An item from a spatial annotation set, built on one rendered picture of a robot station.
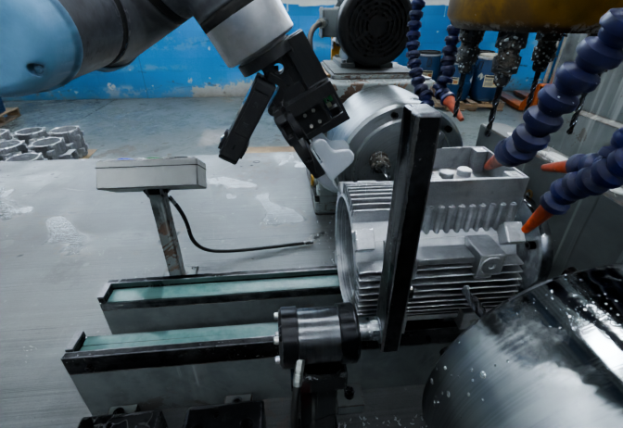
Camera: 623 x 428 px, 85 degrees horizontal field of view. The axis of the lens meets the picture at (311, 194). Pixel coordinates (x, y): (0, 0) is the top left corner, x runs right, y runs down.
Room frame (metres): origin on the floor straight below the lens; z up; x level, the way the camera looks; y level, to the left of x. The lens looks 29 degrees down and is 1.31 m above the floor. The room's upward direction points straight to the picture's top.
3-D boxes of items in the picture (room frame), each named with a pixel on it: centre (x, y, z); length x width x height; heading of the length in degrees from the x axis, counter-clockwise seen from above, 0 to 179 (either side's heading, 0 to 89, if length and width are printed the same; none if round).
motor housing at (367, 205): (0.39, -0.14, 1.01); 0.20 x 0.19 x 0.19; 95
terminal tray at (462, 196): (0.39, -0.18, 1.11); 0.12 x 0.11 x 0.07; 95
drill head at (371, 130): (0.75, -0.16, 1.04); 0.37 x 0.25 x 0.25; 5
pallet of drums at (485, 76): (5.25, -2.15, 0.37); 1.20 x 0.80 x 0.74; 90
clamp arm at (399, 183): (0.25, -0.08, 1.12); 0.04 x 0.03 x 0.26; 95
